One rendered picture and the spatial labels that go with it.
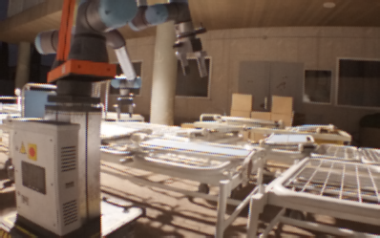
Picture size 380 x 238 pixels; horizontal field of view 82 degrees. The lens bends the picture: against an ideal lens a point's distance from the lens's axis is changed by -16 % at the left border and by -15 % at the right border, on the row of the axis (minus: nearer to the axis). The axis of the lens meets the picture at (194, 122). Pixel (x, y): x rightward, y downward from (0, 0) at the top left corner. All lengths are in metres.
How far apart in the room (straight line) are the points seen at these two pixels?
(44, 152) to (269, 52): 7.16
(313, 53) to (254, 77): 1.84
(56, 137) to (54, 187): 0.17
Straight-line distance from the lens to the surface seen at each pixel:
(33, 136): 0.99
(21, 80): 12.40
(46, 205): 1.00
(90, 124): 1.06
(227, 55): 7.98
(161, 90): 6.26
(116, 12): 0.80
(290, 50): 7.60
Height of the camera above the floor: 0.78
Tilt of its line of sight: 3 degrees down
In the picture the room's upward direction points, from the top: 4 degrees clockwise
